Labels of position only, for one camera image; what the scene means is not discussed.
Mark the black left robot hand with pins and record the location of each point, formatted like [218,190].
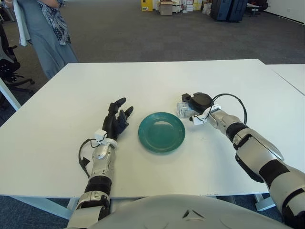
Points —
[112,124]

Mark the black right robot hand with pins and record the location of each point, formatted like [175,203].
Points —
[200,101]

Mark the clear plastic water bottle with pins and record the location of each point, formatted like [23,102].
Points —
[183,109]

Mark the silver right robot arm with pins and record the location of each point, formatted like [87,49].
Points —
[252,143]

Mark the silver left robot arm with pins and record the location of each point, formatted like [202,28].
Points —
[102,162]

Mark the green round plate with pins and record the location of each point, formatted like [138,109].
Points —
[162,133]

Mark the white plastic bag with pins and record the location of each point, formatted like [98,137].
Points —
[206,9]

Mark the dark blue large suitcase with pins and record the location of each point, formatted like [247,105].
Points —
[238,10]
[220,9]

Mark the stack of white boxes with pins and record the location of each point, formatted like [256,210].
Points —
[188,5]

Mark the person in grey trousers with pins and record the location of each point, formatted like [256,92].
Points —
[47,43]

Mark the white neighbouring table leg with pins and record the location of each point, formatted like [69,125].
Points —
[8,93]

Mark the yellow box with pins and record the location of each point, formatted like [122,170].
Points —
[146,5]

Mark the grey robot torso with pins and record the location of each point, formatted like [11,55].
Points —
[178,212]

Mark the black office chair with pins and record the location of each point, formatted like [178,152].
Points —
[7,66]

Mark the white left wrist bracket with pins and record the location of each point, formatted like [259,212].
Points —
[100,134]

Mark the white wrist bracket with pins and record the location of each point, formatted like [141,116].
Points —
[199,121]
[100,134]

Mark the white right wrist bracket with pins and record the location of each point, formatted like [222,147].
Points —
[199,121]

